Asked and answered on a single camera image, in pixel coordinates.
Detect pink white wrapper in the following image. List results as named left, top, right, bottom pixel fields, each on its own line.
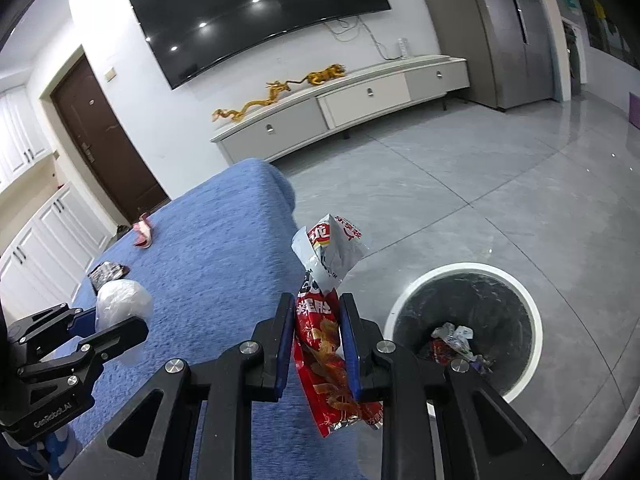
left=132, top=212, right=153, bottom=249

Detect golden tiger figurine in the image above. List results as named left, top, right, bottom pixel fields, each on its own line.
left=288, top=64, right=346, bottom=86

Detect white power strip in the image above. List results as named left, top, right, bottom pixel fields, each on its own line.
left=397, top=38, right=410, bottom=58

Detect blue white gloved left hand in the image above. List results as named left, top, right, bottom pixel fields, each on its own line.
left=1, top=425, right=82, bottom=479

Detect purple waste bin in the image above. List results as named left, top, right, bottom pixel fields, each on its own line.
left=628, top=92, right=640, bottom=129

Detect brown entrance door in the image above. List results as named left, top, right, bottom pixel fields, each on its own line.
left=51, top=56, right=169, bottom=222

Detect clear red wrapper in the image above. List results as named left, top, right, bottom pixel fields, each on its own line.
left=430, top=322, right=492, bottom=375

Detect white round trash bin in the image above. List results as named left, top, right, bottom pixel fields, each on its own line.
left=383, top=262, right=544, bottom=402

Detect golden dragon figurine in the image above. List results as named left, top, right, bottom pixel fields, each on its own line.
left=212, top=80, right=291, bottom=122

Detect grey steel refrigerator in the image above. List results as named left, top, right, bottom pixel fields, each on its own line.
left=424, top=0, right=570, bottom=112

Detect black wall television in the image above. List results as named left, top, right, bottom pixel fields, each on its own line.
left=129, top=0, right=390, bottom=88

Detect white storage cabinets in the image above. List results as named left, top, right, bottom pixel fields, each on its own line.
left=1, top=87, right=115, bottom=320

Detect small dark wrapper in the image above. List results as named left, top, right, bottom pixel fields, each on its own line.
left=88, top=261, right=130, bottom=294

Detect white grey plastic bag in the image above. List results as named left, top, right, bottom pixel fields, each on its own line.
left=94, top=278, right=154, bottom=366

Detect red chip bag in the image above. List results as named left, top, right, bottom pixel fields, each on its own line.
left=292, top=214, right=383, bottom=437

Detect blue fuzzy blanket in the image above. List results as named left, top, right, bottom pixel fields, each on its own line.
left=70, top=158, right=362, bottom=479

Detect white grey tv cabinet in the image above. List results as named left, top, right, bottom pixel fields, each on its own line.
left=210, top=55, right=470, bottom=165

